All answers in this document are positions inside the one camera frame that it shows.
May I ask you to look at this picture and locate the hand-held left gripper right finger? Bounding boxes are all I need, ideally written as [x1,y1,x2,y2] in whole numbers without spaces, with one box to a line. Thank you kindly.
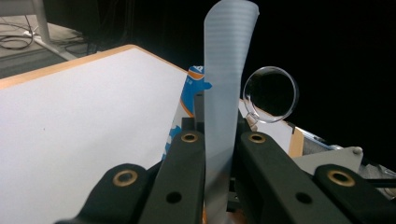
[233,108,353,224]

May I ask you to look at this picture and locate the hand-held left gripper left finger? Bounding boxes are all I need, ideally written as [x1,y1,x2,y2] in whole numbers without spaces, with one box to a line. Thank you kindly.
[136,91,207,224]

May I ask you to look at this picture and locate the clear glass pitcher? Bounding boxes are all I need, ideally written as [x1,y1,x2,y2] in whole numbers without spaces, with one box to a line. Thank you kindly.
[242,65,301,133]

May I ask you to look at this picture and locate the black curtain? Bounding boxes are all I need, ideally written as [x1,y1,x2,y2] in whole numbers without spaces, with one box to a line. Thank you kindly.
[42,0,396,172]

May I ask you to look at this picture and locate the wooden framed white board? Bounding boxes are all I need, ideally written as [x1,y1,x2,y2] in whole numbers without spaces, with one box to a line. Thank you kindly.
[0,47,295,224]

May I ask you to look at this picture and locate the aluminium rail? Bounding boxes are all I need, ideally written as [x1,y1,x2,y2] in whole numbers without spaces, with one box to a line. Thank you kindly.
[297,125,339,152]

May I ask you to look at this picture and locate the white metal stand frame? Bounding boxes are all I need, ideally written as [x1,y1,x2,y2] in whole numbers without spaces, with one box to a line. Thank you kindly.
[0,0,79,62]

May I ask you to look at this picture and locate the black floor cables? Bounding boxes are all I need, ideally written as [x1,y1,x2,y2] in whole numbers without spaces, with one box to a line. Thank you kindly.
[0,14,94,55]

